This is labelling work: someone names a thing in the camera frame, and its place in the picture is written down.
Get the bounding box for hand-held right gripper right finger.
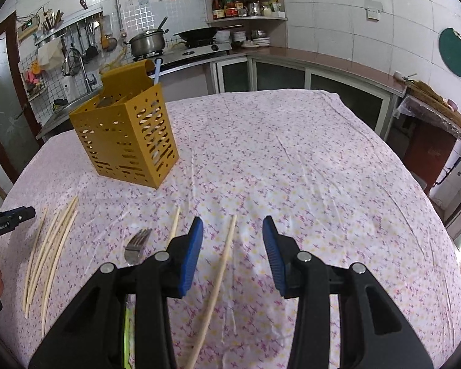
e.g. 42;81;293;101
262;215;435;369

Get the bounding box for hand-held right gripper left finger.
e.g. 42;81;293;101
29;217;204;369

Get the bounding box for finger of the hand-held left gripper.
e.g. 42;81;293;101
0;206;36;240

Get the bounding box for steel fork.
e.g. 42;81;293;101
124;228;153;267

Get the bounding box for green handled utensil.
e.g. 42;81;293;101
122;294;133;369

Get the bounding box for yellow perforated utensil holder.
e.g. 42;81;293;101
68;60;179;190

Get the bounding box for floral tablecloth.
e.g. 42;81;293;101
0;89;461;369

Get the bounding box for steel sink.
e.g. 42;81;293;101
36;98;102;141

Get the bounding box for frosted glass door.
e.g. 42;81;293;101
0;11;44;185

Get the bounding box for white plastic bag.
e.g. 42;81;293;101
37;42;65;71

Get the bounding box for steel faucet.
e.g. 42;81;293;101
62;48;93;93

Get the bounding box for kitchen counter cabinets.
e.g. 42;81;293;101
211;46;408;142

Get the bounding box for red wooden cabinet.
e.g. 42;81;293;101
403;121;459;196

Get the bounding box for black hanging ladle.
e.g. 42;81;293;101
82;21;99;63

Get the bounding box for gas stove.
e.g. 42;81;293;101
132;42;233;67

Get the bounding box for steel cooking pot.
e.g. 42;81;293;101
123;17;170;58

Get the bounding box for black wok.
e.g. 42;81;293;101
174;26;221;44

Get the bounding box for bamboo tray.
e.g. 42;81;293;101
403;79;461;144

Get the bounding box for white corner shelf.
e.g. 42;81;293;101
203;0;289;47

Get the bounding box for green round cutting board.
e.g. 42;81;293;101
439;28;461;80

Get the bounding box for wire wall basket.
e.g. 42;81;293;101
21;59;47;101

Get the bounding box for wall utensil cup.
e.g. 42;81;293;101
41;9;65;34

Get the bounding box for grey wall pipe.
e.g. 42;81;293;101
113;0;124;32

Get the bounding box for white wall socket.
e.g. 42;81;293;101
364;0;383;21

